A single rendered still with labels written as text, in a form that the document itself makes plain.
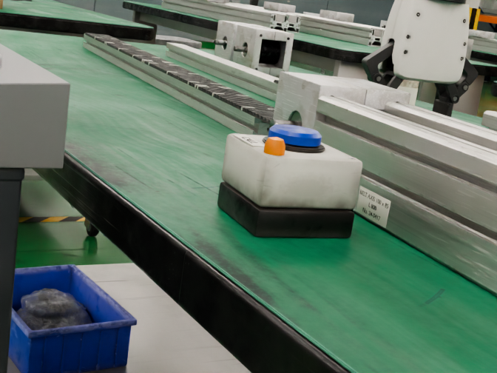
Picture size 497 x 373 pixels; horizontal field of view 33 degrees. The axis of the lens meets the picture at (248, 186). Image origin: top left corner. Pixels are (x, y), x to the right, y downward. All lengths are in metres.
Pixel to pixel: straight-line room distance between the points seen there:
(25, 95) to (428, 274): 0.35
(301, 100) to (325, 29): 3.43
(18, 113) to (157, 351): 1.07
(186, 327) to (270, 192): 1.27
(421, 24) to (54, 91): 0.48
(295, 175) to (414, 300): 0.13
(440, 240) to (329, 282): 0.11
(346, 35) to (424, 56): 3.04
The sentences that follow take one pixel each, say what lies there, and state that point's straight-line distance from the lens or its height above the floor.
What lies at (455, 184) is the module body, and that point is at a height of 0.84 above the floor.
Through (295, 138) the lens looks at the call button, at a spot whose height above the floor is 0.85.
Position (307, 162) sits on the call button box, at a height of 0.84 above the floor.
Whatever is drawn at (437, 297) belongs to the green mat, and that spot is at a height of 0.78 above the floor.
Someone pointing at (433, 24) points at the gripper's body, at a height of 0.94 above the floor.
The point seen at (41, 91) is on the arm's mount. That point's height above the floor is 0.85.
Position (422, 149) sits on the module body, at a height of 0.85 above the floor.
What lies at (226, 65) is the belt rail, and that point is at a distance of 1.57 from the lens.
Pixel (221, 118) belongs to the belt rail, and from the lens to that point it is 1.06.
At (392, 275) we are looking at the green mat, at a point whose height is 0.78.
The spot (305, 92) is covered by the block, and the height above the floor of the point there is 0.86.
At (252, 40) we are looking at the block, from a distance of 1.75.
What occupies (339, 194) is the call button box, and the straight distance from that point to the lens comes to 0.61.
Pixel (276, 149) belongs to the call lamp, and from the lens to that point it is 0.58.
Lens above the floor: 0.95
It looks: 13 degrees down
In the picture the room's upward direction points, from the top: 8 degrees clockwise
